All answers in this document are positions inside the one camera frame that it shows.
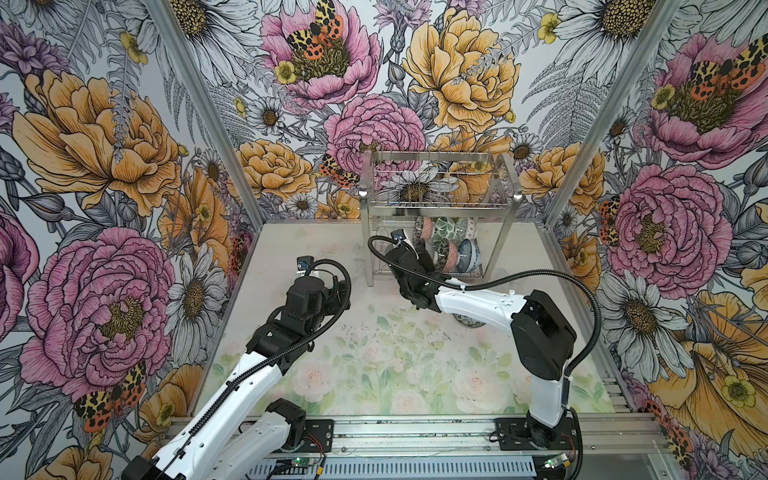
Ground dark leaf pattern bowl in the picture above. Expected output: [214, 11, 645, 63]
[435, 239, 459, 273]

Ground green leaf pattern bowl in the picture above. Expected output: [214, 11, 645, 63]
[433, 217, 465, 243]

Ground blue floral bowl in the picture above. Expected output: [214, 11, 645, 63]
[456, 239, 482, 273]

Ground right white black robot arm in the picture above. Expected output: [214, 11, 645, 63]
[369, 229, 577, 448]

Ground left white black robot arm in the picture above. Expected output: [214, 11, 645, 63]
[121, 257, 352, 479]

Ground steel two-tier dish rack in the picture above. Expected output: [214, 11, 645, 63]
[358, 151, 524, 281]

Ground left green circuit board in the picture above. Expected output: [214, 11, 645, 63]
[268, 457, 327, 479]

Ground green circuit board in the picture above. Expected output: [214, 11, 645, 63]
[268, 457, 327, 479]
[533, 453, 571, 472]

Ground right green circuit board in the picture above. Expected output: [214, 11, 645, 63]
[533, 453, 571, 472]

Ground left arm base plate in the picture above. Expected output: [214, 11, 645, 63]
[272, 419, 335, 454]

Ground aluminium front rail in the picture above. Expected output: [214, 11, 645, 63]
[157, 415, 668, 458]

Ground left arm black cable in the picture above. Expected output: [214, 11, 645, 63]
[137, 259, 353, 480]

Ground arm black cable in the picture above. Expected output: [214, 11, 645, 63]
[367, 235, 602, 480]
[137, 259, 353, 480]

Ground white vented cable duct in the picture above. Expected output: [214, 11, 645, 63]
[242, 455, 537, 479]

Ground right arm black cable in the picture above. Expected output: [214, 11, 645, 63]
[367, 235, 602, 480]

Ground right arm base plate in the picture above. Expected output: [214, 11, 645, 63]
[493, 416, 581, 451]

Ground left aluminium frame post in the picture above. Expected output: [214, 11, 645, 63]
[147, 1, 264, 232]

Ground aluminium frame post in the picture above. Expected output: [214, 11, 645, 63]
[147, 1, 264, 232]
[543, 0, 682, 228]

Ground right aluminium frame post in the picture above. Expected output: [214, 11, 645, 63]
[543, 0, 682, 228]

